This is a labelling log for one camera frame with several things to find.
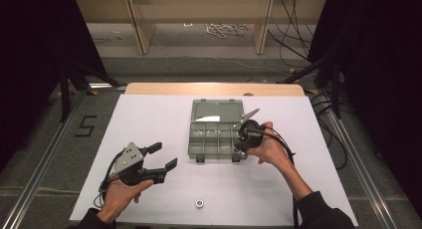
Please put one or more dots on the silver metal nut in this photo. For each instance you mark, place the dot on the silver metal nut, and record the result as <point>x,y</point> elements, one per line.
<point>196,203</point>

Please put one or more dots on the black metal stand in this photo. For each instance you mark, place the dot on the black metal stand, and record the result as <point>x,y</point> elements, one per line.
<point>335,89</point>
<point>64,89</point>

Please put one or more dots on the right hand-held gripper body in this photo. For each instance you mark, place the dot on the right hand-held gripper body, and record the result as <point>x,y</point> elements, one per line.
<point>252,134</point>

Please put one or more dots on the white table cover sheet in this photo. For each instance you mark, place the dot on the white table cover sheet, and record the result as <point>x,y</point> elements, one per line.
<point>149,122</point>

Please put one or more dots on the short aluminium floor rail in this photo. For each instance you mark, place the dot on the short aluminium floor rail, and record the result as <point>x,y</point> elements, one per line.
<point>106,86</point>

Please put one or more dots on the long aluminium floor rail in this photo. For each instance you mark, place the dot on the long aluminium floor rail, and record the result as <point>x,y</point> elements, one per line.
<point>363,174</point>
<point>40,166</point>

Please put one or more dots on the person's left hand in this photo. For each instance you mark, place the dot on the person's left hand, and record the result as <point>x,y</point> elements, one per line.
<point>119,197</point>

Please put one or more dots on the person's right hand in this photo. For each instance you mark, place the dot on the person's right hand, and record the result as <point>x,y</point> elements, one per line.
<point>273,151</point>

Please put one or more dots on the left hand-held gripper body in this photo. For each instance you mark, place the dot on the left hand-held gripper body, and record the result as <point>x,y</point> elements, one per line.
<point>131,166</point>

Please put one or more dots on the yellow tape piece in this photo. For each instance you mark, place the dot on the yellow tape piece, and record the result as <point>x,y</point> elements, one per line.
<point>312,91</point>
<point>292,70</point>
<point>94,93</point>

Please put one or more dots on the small white scrap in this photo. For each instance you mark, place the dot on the small white scrap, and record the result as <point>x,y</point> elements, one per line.
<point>116,34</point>

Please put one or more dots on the black curtain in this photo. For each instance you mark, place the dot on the black curtain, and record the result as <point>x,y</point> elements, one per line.
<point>381,73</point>
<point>33,56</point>

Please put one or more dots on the light wooden desk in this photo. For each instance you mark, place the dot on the light wooden desk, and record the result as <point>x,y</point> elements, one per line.
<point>199,10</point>

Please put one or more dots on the translucent grey compartment box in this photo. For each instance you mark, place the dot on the translucent grey compartment box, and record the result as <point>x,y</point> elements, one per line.
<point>215,111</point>

